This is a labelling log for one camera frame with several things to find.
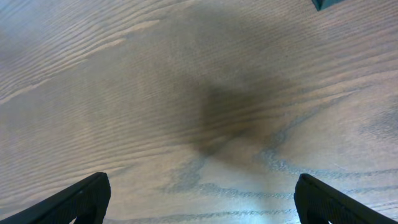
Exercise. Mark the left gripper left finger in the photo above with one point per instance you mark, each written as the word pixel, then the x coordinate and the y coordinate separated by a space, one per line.
pixel 84 202

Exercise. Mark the black gift box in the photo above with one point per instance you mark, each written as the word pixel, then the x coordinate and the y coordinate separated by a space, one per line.
pixel 323 4

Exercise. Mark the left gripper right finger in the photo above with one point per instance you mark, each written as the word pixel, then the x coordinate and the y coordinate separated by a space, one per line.
pixel 318 203

